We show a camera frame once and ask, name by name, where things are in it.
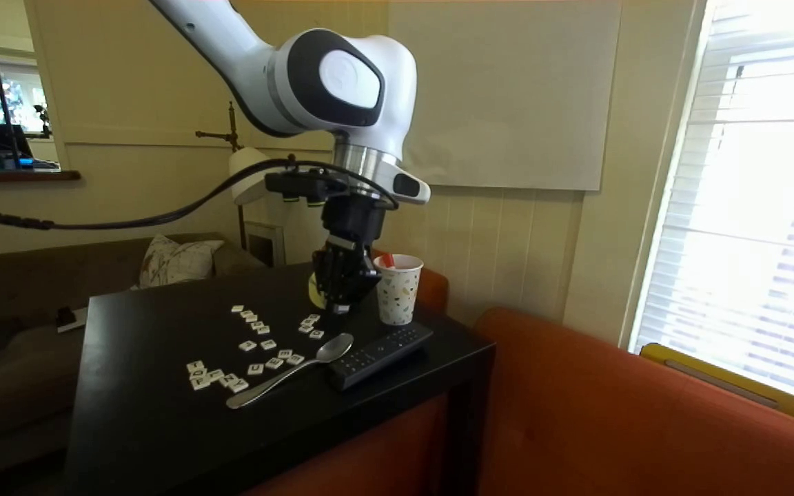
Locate white paper wall sheet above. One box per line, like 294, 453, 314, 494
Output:
394, 0, 624, 194

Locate white furniture piece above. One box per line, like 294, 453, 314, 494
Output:
245, 195, 329, 271

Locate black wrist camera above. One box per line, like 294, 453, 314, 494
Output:
261, 165, 351, 204

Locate black remote control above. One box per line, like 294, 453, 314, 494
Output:
325, 322, 435, 395

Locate beige patterned pillow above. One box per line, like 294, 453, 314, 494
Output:
134, 231, 227, 293

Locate thick black cable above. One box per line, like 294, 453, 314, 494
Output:
0, 154, 399, 231

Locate yellow plush toy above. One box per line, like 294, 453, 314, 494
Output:
307, 271, 381, 315

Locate silver metal spoon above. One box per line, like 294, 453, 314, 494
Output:
223, 332, 359, 414

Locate orange sofa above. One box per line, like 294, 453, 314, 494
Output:
243, 264, 794, 496

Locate white dotted paper cup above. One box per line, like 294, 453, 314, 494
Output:
373, 252, 428, 328

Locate brown wooden ledge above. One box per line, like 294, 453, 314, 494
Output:
0, 165, 83, 184

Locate white window blinds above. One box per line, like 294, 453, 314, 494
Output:
628, 0, 794, 414

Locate brown round cushion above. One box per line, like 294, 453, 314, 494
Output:
0, 325, 83, 443

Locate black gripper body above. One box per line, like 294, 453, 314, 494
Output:
308, 194, 392, 278

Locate black side table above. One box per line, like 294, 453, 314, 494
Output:
0, 231, 271, 479

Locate small grey device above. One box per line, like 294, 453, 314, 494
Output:
53, 307, 92, 337

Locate yellow wooden window sill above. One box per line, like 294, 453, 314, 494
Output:
639, 341, 794, 436

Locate white shade floor lamp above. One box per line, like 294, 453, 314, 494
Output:
195, 100, 294, 257

